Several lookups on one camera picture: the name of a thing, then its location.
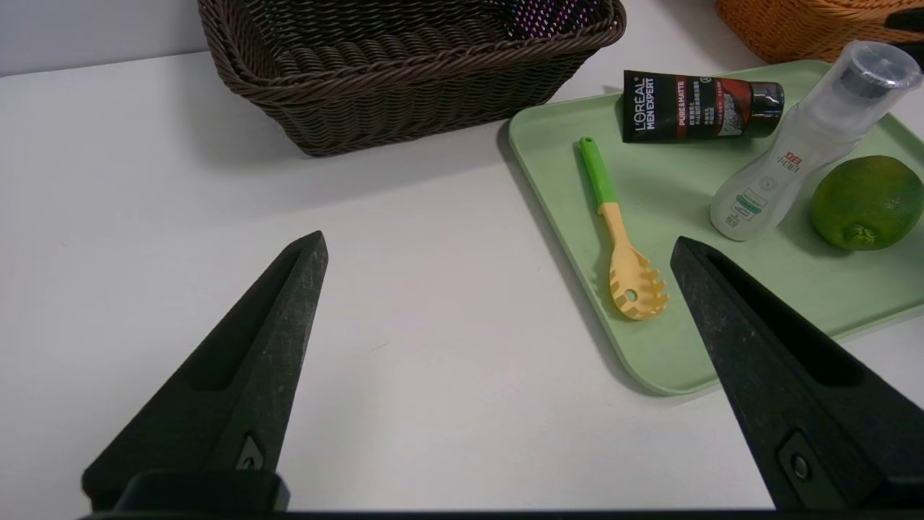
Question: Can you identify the black red face wash tube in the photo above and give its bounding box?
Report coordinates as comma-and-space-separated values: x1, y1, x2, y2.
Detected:
622, 69, 785, 144

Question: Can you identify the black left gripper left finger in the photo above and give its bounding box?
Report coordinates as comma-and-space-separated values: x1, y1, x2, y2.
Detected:
82, 230, 329, 512

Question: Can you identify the light green plastic tray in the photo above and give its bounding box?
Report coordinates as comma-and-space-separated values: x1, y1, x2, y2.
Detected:
507, 59, 924, 397

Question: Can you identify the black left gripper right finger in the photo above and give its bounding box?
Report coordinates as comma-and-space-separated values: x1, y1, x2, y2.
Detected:
670, 236, 924, 512

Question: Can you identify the translucent white plastic bottle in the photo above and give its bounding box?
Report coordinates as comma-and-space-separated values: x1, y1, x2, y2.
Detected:
710, 40, 923, 243

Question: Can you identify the yellow pasta spoon green handle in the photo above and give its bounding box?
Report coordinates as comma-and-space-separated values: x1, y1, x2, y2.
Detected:
577, 136, 671, 321

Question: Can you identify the dark brown wicker basket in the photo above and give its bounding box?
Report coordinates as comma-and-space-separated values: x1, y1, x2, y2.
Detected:
197, 0, 627, 158

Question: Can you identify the orange wicker basket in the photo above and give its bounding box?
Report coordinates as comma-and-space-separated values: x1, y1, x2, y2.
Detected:
715, 0, 924, 64

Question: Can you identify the green lime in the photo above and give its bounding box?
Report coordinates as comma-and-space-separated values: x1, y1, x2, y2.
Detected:
810, 155, 924, 252

